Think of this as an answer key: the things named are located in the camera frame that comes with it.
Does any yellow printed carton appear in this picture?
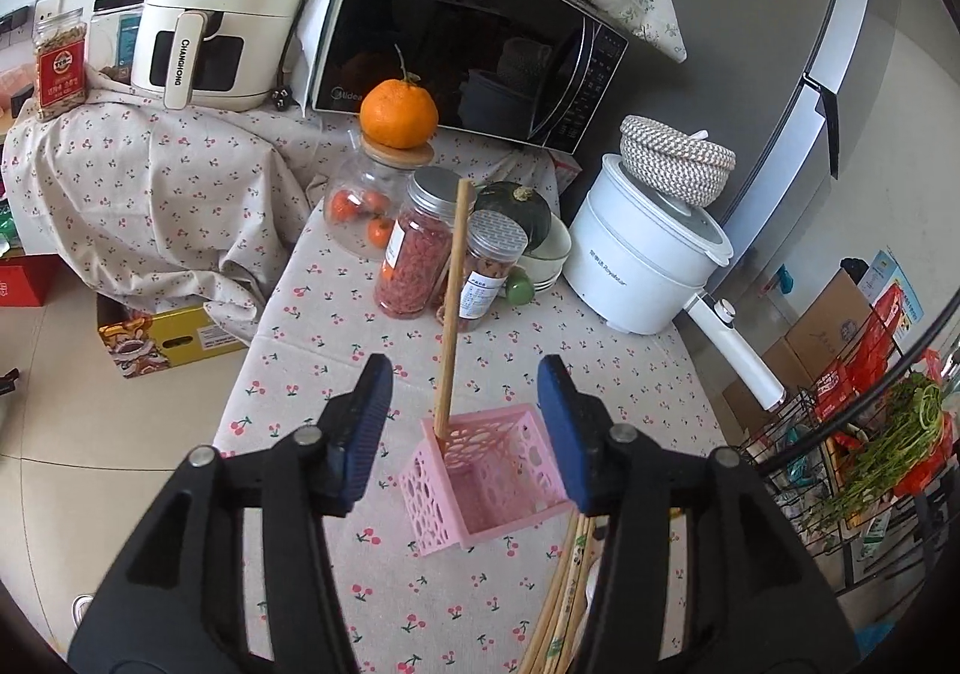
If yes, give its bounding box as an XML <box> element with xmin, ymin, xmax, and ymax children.
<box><xmin>96</xmin><ymin>295</ymin><xmax>248</xmax><ymax>381</ymax></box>

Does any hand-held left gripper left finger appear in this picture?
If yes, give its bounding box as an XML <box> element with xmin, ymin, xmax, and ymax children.
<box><xmin>67</xmin><ymin>353</ymin><xmax>395</xmax><ymax>674</ymax></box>

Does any white electric cooking pot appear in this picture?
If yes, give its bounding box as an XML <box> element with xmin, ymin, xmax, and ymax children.
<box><xmin>562</xmin><ymin>152</ymin><xmax>788</xmax><ymax>412</ymax></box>

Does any orange tangerine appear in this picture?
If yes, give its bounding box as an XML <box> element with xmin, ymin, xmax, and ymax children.
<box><xmin>360</xmin><ymin>44</ymin><xmax>440</xmax><ymax>150</ymax></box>

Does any labelled dried fruit jar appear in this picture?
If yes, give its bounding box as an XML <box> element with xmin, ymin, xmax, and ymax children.
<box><xmin>437</xmin><ymin>210</ymin><xmax>530</xmax><ymax>334</ymax></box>

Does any red snack packet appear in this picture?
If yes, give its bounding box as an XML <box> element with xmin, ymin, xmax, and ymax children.
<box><xmin>817</xmin><ymin>284</ymin><xmax>923</xmax><ymax>420</ymax></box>

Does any black microwave oven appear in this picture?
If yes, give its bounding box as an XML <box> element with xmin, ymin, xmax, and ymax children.
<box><xmin>306</xmin><ymin>0</ymin><xmax>629</xmax><ymax>156</ymax></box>

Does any blue plastic object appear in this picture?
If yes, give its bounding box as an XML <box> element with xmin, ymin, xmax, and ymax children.
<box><xmin>853</xmin><ymin>623</ymin><xmax>897</xmax><ymax>654</ymax></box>

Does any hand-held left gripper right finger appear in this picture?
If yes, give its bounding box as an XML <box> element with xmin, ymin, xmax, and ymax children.
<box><xmin>536</xmin><ymin>354</ymin><xmax>860</xmax><ymax>674</ymax></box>

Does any grey refrigerator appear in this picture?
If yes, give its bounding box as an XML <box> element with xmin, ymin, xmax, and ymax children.
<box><xmin>628</xmin><ymin>0</ymin><xmax>923</xmax><ymax>360</ymax></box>

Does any red box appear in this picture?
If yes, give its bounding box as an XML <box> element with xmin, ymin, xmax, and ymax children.
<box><xmin>0</xmin><ymin>254</ymin><xmax>65</xmax><ymax>307</ymax></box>

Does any light wooden chopstick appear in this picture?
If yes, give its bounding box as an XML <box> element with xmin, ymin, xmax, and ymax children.
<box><xmin>520</xmin><ymin>515</ymin><xmax>582</xmax><ymax>674</ymax></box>
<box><xmin>551</xmin><ymin>520</ymin><xmax>597</xmax><ymax>674</ymax></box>
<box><xmin>536</xmin><ymin>520</ymin><xmax>590</xmax><ymax>674</ymax></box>
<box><xmin>433</xmin><ymin>179</ymin><xmax>477</xmax><ymax>436</ymax></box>

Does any black wire rack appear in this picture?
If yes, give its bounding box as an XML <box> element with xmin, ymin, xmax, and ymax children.
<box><xmin>739</xmin><ymin>284</ymin><xmax>960</xmax><ymax>596</ymax></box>

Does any nut jar with red label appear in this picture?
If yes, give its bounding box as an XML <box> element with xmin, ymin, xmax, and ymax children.
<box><xmin>31</xmin><ymin>8</ymin><xmax>91</xmax><ymax>122</ymax></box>

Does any plastic container with black lid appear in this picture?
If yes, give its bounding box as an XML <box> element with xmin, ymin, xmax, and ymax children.
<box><xmin>90</xmin><ymin>0</ymin><xmax>147</xmax><ymax>82</ymax></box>

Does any blue printed box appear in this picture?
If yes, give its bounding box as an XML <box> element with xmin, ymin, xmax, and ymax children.
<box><xmin>859</xmin><ymin>250</ymin><xmax>925</xmax><ymax>330</ymax></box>

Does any cherry print tablecloth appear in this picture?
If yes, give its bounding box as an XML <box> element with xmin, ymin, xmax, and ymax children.
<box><xmin>0</xmin><ymin>74</ymin><xmax>751</xmax><ymax>674</ymax></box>

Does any pink perforated utensil basket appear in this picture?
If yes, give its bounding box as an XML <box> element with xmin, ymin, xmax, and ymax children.
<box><xmin>397</xmin><ymin>404</ymin><xmax>572</xmax><ymax>559</ymax></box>

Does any dark green pumpkin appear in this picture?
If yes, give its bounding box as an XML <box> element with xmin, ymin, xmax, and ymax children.
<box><xmin>474</xmin><ymin>182</ymin><xmax>552</xmax><ymax>251</ymax></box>

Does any woven rope basket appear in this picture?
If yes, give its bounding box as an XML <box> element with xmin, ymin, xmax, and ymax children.
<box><xmin>619</xmin><ymin>115</ymin><xmax>737</xmax><ymax>208</ymax></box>

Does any cardboard box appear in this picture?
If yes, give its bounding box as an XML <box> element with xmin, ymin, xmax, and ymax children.
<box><xmin>720</xmin><ymin>265</ymin><xmax>893</xmax><ymax>435</ymax></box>

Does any green leafy vegetable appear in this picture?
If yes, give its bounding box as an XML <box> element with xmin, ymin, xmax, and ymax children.
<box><xmin>806</xmin><ymin>374</ymin><xmax>946</xmax><ymax>547</ymax></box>

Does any white ceramic bowl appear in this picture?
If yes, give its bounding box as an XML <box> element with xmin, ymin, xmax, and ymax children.
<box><xmin>521</xmin><ymin>254</ymin><xmax>569</xmax><ymax>290</ymax></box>
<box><xmin>519</xmin><ymin>212</ymin><xmax>572</xmax><ymax>270</ymax></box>

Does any goji berry jar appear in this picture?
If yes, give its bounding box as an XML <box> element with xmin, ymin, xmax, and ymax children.
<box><xmin>373</xmin><ymin>166</ymin><xmax>460</xmax><ymax>321</ymax></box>

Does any glass jar with bamboo lid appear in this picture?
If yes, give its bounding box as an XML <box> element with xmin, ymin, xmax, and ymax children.
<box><xmin>324</xmin><ymin>135</ymin><xmax>436</xmax><ymax>262</ymax></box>

